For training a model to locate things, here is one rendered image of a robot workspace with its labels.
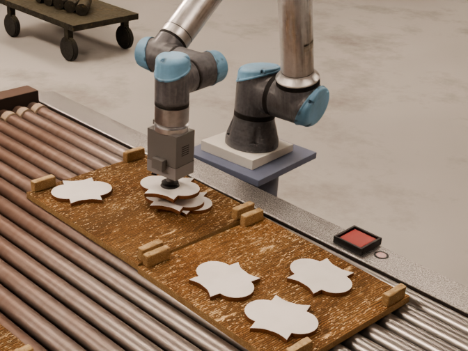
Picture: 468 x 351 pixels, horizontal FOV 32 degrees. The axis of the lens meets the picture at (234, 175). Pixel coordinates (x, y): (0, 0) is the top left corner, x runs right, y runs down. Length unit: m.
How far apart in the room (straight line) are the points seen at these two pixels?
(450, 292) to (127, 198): 0.75
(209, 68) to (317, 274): 0.51
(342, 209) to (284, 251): 2.25
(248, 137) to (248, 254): 0.61
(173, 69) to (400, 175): 2.80
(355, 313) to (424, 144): 3.33
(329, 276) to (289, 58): 0.67
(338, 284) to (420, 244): 2.17
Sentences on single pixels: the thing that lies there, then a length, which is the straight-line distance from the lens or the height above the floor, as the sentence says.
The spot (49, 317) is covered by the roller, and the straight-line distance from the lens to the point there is 1.59.
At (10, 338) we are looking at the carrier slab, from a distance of 1.50.
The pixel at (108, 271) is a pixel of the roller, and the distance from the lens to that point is 1.68.
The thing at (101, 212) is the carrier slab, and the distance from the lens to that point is 1.87.
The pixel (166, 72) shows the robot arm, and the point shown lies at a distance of 1.74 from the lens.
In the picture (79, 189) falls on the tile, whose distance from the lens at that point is 1.95.
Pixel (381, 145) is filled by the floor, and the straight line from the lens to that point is 4.75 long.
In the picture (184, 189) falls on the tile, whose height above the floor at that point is 0.99.
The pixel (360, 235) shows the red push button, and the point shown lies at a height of 0.93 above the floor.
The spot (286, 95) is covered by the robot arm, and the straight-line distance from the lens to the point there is 2.15.
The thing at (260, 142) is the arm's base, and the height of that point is 0.92.
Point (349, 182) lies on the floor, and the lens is 4.26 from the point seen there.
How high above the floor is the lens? 1.82
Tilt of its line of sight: 26 degrees down
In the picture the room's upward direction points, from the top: 3 degrees clockwise
